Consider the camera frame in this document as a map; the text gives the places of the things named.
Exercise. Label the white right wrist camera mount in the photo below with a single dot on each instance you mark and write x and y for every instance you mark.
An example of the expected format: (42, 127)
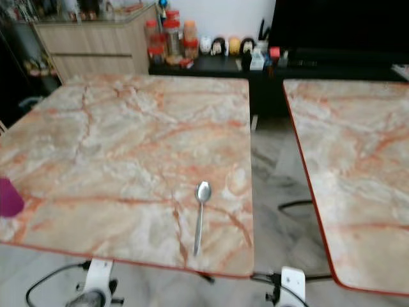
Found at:
(293, 284)

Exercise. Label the purple plastic cup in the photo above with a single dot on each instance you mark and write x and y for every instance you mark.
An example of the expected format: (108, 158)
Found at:
(9, 198)

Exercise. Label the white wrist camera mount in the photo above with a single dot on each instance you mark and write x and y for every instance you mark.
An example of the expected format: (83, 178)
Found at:
(293, 284)
(99, 275)

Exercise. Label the small white box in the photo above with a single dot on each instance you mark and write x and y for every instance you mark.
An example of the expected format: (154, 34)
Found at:
(257, 61)

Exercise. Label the black figurine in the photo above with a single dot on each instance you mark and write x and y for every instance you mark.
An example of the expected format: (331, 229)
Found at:
(219, 46)
(248, 46)

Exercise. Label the small jar red lid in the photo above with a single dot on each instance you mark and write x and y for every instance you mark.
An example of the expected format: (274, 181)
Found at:
(153, 38)

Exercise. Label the orange lidded jar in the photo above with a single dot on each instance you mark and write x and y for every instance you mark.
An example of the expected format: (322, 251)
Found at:
(189, 29)

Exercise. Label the silver metal spoon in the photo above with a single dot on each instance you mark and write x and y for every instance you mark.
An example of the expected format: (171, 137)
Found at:
(203, 192)

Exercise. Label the blue round ornament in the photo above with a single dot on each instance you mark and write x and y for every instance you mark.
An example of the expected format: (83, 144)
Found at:
(162, 6)

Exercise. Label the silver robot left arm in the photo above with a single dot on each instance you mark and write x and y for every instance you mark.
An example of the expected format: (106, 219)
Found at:
(90, 300)

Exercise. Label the light wooden cabinet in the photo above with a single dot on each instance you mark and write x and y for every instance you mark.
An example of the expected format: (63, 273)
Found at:
(96, 51)

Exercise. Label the black television screen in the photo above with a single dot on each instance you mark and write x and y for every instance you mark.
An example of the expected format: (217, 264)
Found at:
(339, 25)

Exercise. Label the large jar red lid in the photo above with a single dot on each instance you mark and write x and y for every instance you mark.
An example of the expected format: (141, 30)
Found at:
(171, 35)

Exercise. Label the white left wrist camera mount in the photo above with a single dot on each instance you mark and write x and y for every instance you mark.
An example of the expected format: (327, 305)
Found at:
(99, 275)

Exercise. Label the dark shelf unit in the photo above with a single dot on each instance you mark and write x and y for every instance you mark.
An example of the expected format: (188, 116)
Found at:
(16, 70)

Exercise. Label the black tube table leg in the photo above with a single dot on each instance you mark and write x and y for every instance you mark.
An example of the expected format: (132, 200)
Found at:
(294, 203)

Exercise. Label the small red object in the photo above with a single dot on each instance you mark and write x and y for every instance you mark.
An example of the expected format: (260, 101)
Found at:
(275, 52)

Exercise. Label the large marble top table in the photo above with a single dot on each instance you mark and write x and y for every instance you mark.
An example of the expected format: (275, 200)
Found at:
(134, 160)

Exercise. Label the white figurine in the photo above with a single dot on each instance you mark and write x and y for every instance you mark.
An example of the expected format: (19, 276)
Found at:
(206, 45)

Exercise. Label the black low sideboard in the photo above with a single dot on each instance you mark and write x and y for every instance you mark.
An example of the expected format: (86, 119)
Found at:
(268, 89)

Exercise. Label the yellow figurine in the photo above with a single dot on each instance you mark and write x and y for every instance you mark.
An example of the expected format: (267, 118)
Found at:
(234, 45)

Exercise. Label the marble top table red edge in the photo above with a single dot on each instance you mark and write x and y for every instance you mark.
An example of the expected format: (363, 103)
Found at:
(358, 179)

